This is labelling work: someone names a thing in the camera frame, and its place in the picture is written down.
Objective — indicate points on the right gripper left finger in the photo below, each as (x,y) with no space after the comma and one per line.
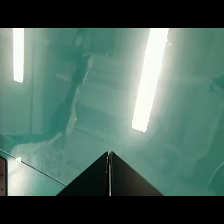
(93,181)

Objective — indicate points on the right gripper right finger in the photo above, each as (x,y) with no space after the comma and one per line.
(128,181)

